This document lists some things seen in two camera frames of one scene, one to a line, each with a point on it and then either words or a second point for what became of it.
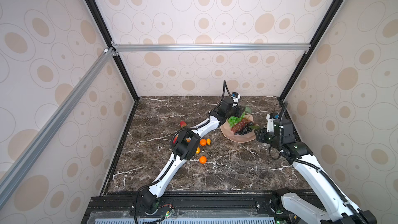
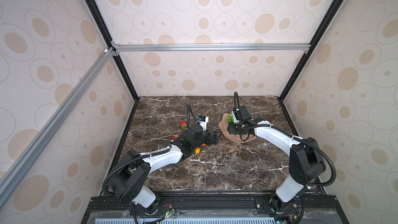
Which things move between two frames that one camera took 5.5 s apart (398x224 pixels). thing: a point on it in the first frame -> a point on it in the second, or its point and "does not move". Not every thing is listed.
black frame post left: [98, 13] does not move
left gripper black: [237, 111] -> [214, 140]
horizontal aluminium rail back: [116, 48] does not move
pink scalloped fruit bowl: [226, 131] does not move
